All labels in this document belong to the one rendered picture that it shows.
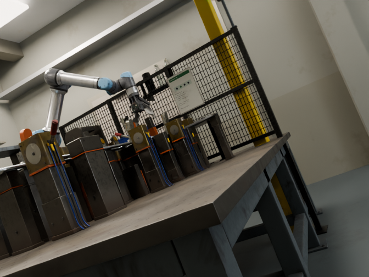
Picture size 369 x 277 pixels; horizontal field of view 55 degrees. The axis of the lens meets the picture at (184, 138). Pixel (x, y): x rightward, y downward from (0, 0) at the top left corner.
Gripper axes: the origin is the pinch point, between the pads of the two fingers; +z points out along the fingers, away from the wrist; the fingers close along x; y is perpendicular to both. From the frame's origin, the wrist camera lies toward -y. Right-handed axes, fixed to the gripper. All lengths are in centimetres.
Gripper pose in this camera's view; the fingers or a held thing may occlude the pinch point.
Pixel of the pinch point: (146, 123)
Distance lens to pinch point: 229.1
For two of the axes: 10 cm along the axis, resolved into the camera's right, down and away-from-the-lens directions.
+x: 8.2, -3.6, -4.4
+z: 3.8, 9.2, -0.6
